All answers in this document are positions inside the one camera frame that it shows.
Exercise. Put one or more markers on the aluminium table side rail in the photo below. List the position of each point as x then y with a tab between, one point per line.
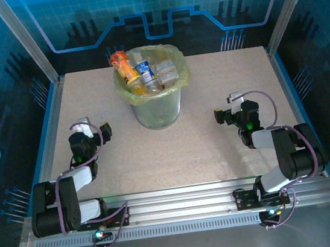
284	83
49	145

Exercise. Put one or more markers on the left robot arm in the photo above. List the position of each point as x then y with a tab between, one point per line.
69	203

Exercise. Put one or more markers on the translucent plastic bin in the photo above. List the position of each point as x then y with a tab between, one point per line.
157	112

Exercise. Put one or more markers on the clear square white label bottle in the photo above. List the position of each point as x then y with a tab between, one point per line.
167	73

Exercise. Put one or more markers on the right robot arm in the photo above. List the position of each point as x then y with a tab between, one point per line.
300	157

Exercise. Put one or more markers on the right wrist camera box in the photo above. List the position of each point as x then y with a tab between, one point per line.
236	100

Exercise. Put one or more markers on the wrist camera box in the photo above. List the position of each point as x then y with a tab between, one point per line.
82	127
236	100

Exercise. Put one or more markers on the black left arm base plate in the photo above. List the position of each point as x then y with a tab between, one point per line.
119	217

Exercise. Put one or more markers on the yellow orange snack packet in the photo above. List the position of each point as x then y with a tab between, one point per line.
124	69

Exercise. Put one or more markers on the aluminium frame post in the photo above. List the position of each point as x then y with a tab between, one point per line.
289	6
25	41

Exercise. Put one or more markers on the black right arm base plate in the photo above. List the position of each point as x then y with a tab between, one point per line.
245	199

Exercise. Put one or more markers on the aluminium mounting rail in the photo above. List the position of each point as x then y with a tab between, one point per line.
178	201

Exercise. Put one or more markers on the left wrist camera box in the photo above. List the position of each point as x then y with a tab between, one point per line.
82	127

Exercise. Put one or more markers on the yellow bin liner bag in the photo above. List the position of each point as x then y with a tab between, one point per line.
180	66

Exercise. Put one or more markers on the blue label orange drink bottle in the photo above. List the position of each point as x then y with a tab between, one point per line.
144	71

